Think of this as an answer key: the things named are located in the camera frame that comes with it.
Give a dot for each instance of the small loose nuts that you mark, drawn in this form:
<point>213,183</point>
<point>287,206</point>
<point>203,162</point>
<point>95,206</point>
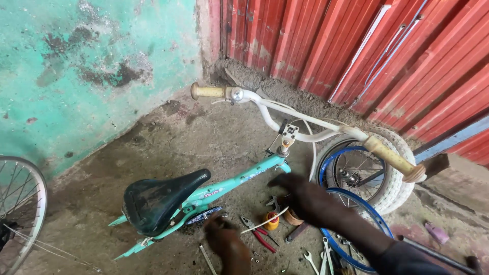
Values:
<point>256,256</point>

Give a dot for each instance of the silver combination spanner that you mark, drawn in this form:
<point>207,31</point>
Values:
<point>327,254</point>

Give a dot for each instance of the teal child bicycle frame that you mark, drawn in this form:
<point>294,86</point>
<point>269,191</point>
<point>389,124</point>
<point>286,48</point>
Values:
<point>237,181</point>

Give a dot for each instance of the silver spoked bicycle wheel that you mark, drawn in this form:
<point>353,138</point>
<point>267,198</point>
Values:
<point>38,198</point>

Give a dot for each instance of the grey metal pliers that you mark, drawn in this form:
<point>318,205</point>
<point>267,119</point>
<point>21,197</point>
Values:
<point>274,203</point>

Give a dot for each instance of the rusty metal bar tool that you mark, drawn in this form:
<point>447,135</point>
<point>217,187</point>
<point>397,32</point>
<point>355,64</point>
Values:
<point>296,233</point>

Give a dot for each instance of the yellow oil bottle red cap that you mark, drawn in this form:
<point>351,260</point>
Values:
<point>271,222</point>

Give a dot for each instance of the white metal strip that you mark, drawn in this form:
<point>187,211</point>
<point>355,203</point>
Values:
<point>359,51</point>

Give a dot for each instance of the person's right fingers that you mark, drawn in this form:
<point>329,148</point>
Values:
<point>284,181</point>

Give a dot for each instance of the white-tyred blue-rimmed wheel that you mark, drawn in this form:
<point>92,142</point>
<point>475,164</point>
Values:
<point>393,183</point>

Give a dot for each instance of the person's left hand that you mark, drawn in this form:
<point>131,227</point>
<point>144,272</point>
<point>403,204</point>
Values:
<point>225,240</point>

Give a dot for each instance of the silver bicycle bell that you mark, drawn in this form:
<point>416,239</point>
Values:
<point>237,94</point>

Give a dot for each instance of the long silver spanner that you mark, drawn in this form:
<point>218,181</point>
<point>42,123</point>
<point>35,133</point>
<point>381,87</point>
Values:
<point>207,259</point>

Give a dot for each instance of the red corrugated metal door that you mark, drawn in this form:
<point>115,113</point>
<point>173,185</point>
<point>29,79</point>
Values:
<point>439,57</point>

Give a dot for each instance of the grey metal rod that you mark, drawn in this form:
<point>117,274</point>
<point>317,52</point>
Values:
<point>389,57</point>

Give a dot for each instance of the brown round tin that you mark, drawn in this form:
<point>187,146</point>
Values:
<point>292,218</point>

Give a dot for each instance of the small silver open spanner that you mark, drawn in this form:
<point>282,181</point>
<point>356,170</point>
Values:
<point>311,261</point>

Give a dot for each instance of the blue metal bar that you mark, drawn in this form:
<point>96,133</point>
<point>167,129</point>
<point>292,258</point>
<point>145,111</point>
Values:
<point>450,139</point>

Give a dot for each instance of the black bicycle saddle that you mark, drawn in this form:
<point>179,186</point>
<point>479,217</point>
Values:
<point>160,202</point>

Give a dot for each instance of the black metal tube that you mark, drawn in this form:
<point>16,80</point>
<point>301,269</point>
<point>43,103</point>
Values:
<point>435,254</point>

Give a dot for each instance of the person's left fingers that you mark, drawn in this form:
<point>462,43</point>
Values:
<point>216,225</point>

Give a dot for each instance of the pink plastic object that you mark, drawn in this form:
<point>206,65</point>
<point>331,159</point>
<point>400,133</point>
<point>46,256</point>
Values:
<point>437,232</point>

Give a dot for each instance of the person's right hand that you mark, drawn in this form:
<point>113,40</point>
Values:
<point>309,200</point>

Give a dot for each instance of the bare blue bicycle rim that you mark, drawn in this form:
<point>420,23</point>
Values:
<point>376,217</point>

